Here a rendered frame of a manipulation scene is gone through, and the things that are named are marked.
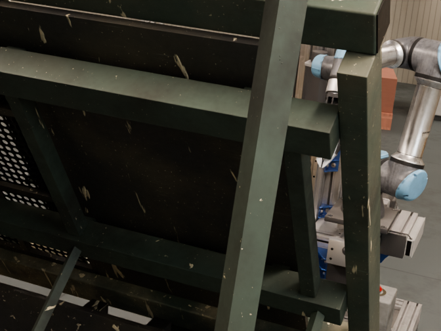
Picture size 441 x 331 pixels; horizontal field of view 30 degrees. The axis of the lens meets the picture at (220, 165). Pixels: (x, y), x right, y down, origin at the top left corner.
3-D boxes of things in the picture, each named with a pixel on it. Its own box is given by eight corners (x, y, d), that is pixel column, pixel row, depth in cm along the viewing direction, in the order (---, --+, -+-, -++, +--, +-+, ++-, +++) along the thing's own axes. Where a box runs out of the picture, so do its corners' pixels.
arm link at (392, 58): (403, 29, 287) (310, 48, 256) (430, 35, 280) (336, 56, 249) (399, 62, 291) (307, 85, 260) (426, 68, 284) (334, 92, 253)
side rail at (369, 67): (369, 362, 234) (379, 330, 240) (367, 77, 152) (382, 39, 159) (349, 356, 236) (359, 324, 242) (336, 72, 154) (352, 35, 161)
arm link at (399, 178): (387, 192, 290) (432, 40, 281) (423, 205, 279) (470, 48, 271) (368, 190, 281) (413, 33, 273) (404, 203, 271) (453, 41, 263)
